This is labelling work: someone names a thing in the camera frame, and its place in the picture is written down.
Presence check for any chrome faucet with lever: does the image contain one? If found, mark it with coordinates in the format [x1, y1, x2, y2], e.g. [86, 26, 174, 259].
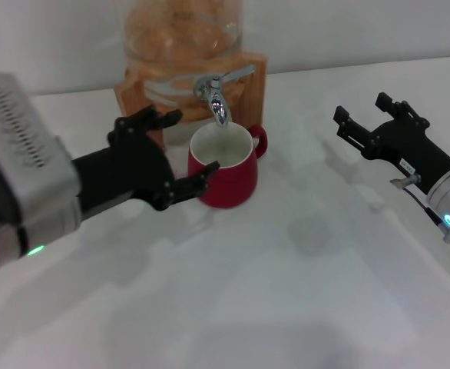
[193, 64, 256, 128]

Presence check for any red cup white inside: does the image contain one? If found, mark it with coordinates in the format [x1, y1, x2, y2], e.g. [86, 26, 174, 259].
[187, 123, 269, 210]

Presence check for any clear glass dispenser jar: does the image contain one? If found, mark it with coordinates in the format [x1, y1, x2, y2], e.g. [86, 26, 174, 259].
[123, 0, 246, 126]

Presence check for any silver black wrist camera box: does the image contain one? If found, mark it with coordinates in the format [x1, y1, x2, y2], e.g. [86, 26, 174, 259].
[0, 72, 83, 227]

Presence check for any wooden dispenser stand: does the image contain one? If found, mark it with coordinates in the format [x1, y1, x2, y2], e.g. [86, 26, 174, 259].
[114, 49, 268, 147]

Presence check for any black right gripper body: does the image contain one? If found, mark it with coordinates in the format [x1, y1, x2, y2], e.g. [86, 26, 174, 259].
[362, 118, 450, 195]

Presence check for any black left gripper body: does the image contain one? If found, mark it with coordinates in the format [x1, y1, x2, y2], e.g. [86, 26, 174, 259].
[71, 115, 177, 224]

